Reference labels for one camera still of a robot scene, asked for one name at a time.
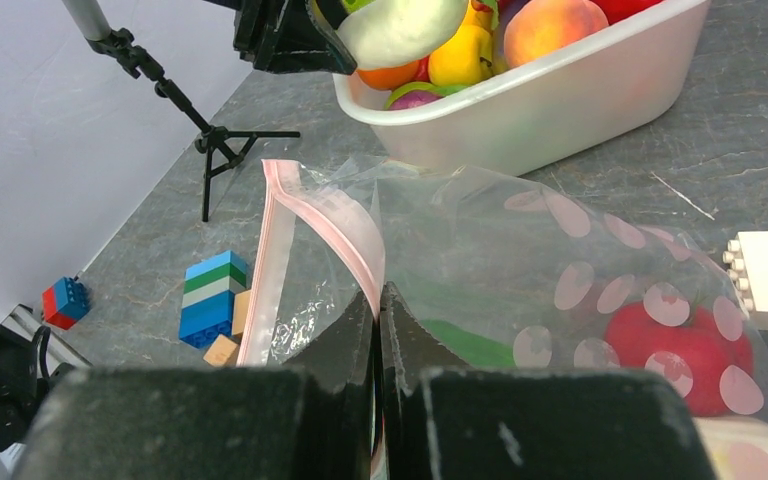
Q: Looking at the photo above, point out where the green leafy bok choy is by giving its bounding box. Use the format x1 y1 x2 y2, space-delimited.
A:
419 319 516 368

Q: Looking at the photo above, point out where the small orange tangerine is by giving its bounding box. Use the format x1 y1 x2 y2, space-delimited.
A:
356 60 420 91

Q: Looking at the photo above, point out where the blue striped block stack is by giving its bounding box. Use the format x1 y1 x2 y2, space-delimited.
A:
178 250 248 349

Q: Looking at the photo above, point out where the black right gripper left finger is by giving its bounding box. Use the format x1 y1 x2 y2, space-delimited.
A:
13 294 374 480

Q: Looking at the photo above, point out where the purple onion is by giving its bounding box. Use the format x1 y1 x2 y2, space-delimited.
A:
386 90 442 111

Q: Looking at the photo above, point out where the tan wooden block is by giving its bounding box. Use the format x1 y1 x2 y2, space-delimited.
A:
203 334 240 367
231 290 251 339

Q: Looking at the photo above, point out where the aluminium frame rail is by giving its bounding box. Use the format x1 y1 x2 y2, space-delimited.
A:
0 303 94 370

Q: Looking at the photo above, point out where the red bell pepper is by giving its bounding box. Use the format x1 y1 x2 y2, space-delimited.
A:
592 0 662 25

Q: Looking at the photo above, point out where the red and blue block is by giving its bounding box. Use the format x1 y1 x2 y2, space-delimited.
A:
42 277 91 330

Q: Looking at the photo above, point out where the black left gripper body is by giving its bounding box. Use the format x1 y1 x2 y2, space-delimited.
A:
209 0 357 75

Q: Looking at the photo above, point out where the yellow pink peach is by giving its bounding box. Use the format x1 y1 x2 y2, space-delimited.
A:
503 0 609 68

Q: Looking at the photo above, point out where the red tomato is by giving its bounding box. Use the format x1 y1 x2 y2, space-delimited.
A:
604 297 764 417

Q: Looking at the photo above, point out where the clear zip top bag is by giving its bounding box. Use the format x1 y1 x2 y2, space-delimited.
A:
238 158 768 479

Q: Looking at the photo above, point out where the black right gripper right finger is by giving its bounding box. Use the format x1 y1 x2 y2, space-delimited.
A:
379 283 715 479

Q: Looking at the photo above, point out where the white radish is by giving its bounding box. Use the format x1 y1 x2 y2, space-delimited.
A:
337 0 469 70

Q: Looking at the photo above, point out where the white plastic basket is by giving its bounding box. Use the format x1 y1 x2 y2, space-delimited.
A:
333 0 709 176

